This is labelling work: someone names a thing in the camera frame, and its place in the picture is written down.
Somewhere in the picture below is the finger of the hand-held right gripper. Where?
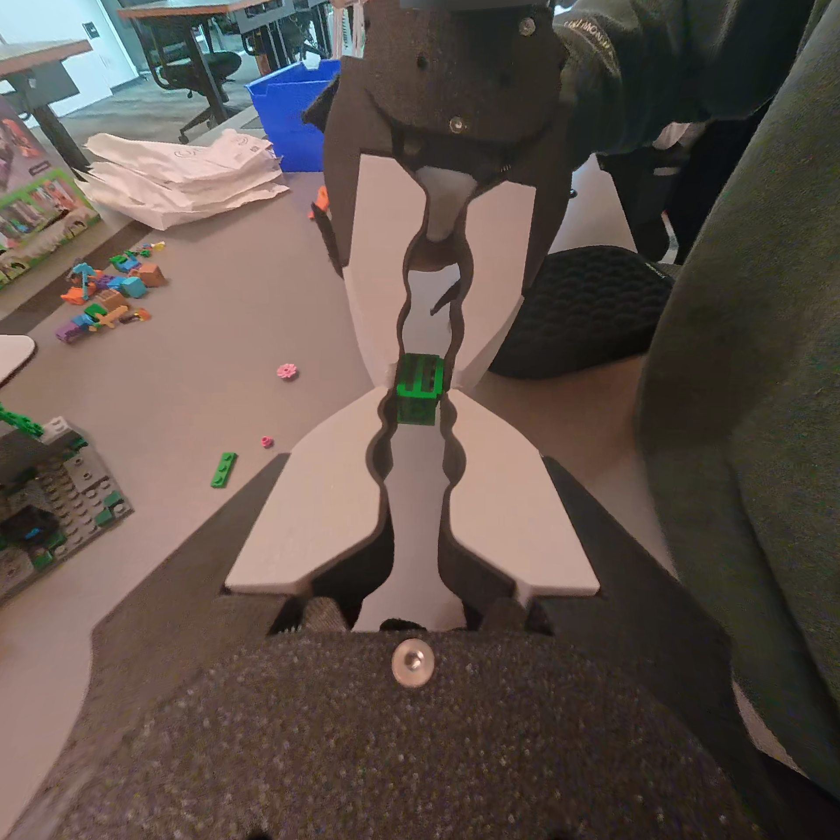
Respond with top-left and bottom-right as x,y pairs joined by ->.
343,151 -> 434,389
448,179 -> 547,389

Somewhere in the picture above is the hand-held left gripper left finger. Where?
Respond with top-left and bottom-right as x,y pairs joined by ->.
223,386 -> 398,624

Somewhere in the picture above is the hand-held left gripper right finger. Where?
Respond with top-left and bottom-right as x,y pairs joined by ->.
438,388 -> 602,624

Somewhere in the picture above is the green toy brick assembly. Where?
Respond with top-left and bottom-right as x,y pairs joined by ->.
394,352 -> 447,427

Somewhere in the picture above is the person's right forearm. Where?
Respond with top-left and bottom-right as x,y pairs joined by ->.
554,0 -> 818,158

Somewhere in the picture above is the grey desk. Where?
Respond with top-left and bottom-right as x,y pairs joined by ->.
0,150 -> 791,840

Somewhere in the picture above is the wood-edged office desk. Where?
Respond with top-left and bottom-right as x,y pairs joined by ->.
117,0 -> 342,83
0,38 -> 94,173

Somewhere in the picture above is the black textured wrist rest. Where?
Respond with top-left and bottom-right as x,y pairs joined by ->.
489,245 -> 678,380

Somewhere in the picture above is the blue plastic bin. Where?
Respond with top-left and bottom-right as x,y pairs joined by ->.
245,58 -> 343,173

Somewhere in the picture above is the pile of white paper bags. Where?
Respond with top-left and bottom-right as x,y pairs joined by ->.
84,128 -> 291,232

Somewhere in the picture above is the black office chair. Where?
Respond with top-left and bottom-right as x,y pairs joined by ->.
146,18 -> 245,144

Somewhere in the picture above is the toy brick building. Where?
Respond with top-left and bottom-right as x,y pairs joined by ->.
0,402 -> 136,606

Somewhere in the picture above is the pile of colourful toy bricks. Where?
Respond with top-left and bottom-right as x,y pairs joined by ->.
54,240 -> 169,347

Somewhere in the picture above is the green toy set box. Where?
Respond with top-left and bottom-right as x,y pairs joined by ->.
0,94 -> 103,291

